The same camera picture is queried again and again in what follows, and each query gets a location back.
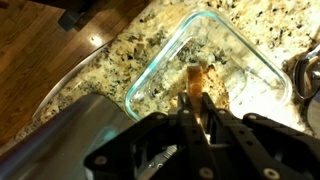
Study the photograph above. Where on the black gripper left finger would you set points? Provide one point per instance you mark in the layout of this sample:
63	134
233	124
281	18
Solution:
191	146

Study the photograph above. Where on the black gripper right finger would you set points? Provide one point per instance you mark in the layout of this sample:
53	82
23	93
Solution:
253	143

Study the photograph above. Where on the clear glass food container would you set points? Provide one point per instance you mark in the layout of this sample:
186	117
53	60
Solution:
233	50

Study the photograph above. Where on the black robot stand column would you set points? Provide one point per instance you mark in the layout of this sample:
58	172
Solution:
100	5

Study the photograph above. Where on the stainless steel toaster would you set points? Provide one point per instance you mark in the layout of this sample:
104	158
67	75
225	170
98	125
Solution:
66	133

